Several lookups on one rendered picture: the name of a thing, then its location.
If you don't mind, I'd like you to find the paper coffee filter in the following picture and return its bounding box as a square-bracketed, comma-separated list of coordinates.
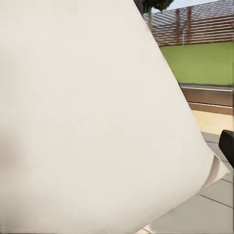
[0, 0, 231, 234]

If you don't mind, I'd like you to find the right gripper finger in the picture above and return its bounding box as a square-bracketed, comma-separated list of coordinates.
[218, 130, 234, 169]

